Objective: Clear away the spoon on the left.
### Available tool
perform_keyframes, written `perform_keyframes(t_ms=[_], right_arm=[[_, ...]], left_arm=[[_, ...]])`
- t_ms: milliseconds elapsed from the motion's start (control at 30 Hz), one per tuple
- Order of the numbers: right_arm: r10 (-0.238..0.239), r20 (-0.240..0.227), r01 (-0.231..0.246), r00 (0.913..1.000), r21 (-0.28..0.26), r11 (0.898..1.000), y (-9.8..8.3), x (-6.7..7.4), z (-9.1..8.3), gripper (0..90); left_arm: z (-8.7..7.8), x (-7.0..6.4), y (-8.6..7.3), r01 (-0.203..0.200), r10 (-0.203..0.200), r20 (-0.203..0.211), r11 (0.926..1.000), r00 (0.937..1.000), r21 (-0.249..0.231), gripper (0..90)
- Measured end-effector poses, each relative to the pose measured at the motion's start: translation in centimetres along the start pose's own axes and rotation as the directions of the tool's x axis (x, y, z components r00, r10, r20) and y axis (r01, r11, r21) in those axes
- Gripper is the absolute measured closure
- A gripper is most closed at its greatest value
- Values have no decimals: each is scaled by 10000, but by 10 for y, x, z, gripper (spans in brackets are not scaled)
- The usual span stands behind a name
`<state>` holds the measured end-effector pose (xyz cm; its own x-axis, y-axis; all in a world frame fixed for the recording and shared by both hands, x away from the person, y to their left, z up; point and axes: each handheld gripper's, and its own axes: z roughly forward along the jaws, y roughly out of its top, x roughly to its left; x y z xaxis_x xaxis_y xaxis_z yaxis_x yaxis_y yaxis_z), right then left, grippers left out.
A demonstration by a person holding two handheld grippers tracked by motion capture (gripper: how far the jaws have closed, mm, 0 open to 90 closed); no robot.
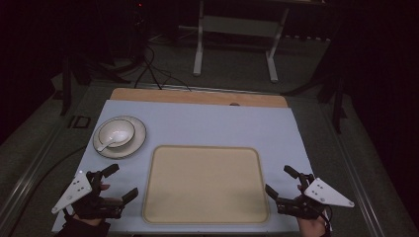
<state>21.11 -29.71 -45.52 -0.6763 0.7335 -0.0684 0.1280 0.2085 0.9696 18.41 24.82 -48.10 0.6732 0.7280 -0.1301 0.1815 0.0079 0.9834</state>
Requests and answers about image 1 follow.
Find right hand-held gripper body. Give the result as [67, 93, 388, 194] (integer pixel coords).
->
[276, 173, 356, 220]

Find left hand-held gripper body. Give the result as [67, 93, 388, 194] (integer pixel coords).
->
[50, 170, 126, 221]

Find person's left hand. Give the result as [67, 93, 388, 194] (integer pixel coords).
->
[70, 182, 124, 228]

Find person's right hand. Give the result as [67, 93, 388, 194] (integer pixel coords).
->
[295, 184, 328, 237]

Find white ceramic spoon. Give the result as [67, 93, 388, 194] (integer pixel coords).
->
[96, 129, 131, 153]

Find white plate with dark rim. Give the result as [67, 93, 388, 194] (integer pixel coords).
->
[92, 115, 147, 160]

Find white ceramic bowl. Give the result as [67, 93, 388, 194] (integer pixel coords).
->
[98, 118, 136, 149]

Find beige rectangular tray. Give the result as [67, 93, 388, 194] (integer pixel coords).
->
[141, 144, 271, 225]

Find black metal stand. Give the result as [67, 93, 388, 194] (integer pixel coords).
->
[282, 65, 348, 134]
[59, 48, 131, 117]

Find light blue table mat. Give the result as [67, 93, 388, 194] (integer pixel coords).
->
[51, 99, 314, 234]

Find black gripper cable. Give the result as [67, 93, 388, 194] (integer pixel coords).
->
[319, 205, 333, 237]

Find black floor cable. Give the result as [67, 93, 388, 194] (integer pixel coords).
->
[9, 145, 87, 237]

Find black square floor bracket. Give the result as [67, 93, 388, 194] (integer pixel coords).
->
[67, 115, 92, 129]

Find black floor cables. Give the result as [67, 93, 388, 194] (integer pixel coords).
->
[133, 44, 193, 92]

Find white metal desk frame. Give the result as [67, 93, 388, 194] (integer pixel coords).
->
[192, 0, 292, 84]

